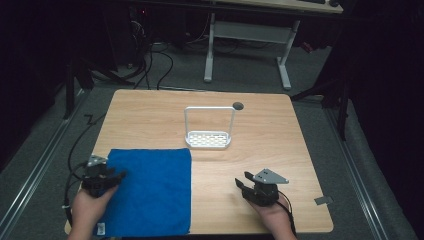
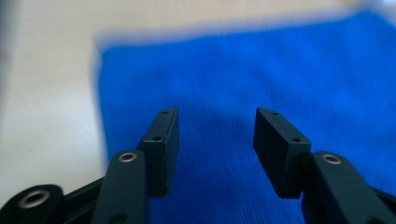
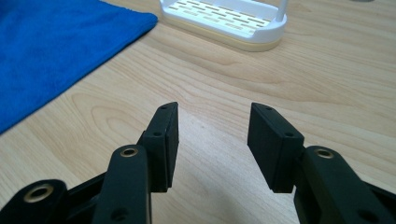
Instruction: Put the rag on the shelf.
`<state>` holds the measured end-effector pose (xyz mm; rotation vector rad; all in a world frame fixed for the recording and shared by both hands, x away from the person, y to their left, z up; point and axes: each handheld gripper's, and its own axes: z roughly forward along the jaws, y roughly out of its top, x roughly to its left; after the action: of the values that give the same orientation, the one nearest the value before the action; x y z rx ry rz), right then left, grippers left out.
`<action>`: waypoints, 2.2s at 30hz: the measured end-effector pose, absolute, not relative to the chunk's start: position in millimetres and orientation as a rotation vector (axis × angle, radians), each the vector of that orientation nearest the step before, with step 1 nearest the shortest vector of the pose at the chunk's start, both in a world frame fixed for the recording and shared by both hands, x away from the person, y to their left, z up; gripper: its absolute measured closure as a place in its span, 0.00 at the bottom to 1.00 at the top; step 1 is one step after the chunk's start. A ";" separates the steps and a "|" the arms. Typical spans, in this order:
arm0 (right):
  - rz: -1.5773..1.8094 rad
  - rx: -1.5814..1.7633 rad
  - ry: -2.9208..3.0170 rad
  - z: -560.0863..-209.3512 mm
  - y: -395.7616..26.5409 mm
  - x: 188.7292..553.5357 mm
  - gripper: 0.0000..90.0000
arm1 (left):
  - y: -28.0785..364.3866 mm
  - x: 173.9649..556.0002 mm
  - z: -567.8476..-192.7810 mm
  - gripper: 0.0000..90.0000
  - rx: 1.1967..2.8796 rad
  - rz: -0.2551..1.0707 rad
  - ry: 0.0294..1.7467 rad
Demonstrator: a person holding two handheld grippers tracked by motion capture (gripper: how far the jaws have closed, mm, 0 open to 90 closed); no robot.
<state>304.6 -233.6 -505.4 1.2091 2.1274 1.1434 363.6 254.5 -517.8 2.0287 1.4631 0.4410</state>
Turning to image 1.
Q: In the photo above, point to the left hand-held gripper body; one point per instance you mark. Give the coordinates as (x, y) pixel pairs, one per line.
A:
(95, 180)

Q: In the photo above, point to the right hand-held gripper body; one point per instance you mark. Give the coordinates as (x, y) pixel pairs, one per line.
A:
(263, 191)

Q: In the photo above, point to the blue towel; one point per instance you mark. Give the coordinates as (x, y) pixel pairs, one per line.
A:
(150, 190)

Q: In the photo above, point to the person's right hand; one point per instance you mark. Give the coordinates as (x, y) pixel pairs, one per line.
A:
(276, 216)

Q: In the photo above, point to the person's left hand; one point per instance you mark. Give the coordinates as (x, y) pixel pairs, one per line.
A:
(85, 210)

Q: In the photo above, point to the grey tape piece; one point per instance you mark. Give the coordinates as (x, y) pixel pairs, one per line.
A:
(323, 200)

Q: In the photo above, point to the dark round table grommet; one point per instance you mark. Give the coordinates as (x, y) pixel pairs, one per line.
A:
(238, 106)

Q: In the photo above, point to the black metal stand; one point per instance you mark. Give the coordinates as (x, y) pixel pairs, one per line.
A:
(70, 86)
(341, 110)

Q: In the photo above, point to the white-legged desk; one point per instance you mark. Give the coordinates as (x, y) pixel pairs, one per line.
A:
(250, 31)

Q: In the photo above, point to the black keyboard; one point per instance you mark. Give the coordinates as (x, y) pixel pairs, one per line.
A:
(312, 1)

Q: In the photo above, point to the black computer mouse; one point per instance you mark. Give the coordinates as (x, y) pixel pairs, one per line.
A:
(334, 3)

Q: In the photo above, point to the metal floor rail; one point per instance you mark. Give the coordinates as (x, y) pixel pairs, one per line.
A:
(358, 176)
(40, 163)

